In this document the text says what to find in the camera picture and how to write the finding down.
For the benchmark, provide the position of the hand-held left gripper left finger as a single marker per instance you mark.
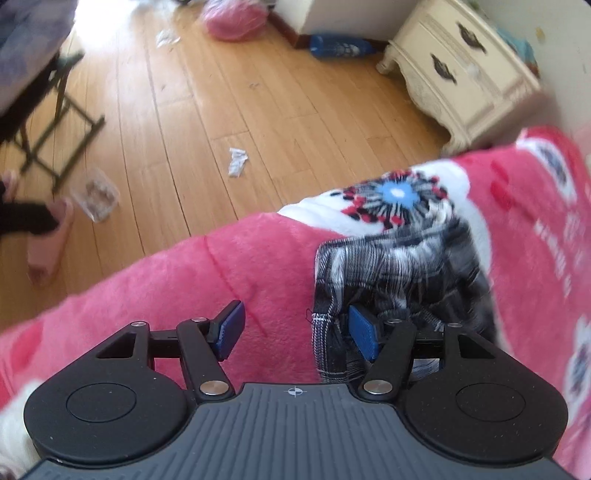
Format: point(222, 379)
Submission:
point(231, 330)

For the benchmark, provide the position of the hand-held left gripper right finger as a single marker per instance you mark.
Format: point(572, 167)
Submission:
point(364, 332)

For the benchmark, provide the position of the black white plaid pants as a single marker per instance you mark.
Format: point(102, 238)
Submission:
point(392, 277)

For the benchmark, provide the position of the red floral blanket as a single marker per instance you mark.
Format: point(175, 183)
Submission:
point(184, 286)

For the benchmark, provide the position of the white paper scrap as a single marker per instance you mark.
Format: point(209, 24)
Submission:
point(238, 161)
point(166, 38)

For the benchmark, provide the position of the clear plastic wrapper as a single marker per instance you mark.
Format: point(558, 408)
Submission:
point(94, 196)

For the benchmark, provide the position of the pink slipper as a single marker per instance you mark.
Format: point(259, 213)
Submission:
point(46, 258)

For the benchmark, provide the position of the cream nightstand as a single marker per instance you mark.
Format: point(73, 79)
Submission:
point(461, 83)

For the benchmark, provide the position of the blue bottle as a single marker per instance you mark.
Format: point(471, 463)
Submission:
point(337, 46)

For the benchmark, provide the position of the red plastic bag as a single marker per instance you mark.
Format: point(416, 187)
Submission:
point(235, 21)

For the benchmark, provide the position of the green folding stool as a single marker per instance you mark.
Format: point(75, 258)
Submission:
point(62, 69)

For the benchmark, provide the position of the blue cloth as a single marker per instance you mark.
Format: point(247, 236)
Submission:
point(524, 50)

